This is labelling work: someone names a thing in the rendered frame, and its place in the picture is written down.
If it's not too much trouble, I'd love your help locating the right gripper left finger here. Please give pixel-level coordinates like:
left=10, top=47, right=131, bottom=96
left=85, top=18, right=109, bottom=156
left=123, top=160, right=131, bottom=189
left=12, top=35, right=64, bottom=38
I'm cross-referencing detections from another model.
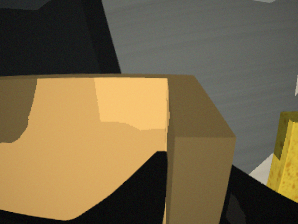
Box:
left=0, top=151, right=168, bottom=224

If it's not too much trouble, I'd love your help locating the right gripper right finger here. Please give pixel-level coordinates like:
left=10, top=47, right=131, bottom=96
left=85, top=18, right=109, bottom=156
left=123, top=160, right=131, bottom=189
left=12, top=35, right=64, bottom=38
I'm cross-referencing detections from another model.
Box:
left=219, top=165, right=298, bottom=224

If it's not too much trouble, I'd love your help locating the yellow sponge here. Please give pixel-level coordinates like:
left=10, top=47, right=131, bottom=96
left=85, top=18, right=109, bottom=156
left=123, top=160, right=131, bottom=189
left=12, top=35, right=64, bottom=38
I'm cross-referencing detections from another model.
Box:
left=266, top=111, right=298, bottom=202

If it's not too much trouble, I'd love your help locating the tan tray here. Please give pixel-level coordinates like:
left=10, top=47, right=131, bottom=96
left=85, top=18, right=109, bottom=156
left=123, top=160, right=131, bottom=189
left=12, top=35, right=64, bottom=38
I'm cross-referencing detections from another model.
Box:
left=0, top=74, right=236, bottom=224

